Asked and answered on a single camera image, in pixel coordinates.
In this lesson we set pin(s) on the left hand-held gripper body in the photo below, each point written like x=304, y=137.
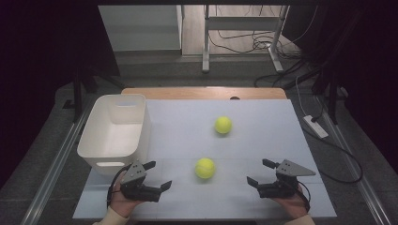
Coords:
x=137, y=189

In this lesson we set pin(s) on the black tripod stand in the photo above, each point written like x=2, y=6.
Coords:
x=77, y=93
x=332, y=93

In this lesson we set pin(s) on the grey metal desk frame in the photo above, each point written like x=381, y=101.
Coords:
x=241, y=23

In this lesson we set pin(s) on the yellow tennis ball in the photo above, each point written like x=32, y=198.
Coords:
x=223, y=125
x=205, y=168

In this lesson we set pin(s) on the white plastic storage bin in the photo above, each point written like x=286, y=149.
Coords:
x=115, y=140

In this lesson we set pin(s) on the wooden table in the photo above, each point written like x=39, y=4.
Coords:
x=187, y=93

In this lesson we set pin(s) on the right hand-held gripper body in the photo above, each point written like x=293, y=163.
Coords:
x=281, y=187

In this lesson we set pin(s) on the person's left hand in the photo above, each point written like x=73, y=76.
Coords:
x=120, y=204

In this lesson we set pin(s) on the white cabinet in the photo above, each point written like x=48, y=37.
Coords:
x=140, y=28

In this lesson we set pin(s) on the white power strip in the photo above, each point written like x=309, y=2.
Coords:
x=316, y=127

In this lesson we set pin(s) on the light blue table mat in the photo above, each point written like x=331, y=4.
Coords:
x=266, y=140

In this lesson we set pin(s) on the person's right hand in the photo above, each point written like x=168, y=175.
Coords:
x=294, y=206

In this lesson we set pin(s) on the metal floor rail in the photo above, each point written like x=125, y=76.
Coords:
x=53, y=175
x=356, y=178

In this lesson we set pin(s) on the dark table grommet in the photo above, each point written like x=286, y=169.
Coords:
x=234, y=98

